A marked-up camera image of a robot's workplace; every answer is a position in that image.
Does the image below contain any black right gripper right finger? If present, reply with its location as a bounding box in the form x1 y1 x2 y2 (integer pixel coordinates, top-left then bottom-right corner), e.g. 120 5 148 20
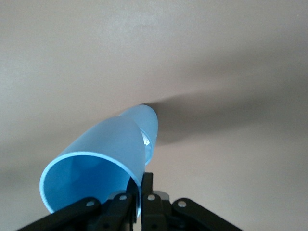
141 171 242 231

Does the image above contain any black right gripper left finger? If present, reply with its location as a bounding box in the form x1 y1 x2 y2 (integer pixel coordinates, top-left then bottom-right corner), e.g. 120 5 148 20
16 178 137 231

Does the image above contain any blue plastic cup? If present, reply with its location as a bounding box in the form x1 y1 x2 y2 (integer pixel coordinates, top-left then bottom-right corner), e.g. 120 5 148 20
39 117 147 217

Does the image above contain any blue cup with white filling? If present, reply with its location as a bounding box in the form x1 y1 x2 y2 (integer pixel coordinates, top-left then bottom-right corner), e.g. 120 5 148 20
119 103 159 167

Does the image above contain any white crumpled filling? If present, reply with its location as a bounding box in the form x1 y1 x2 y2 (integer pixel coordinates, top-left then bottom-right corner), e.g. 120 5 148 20
141 129 152 148

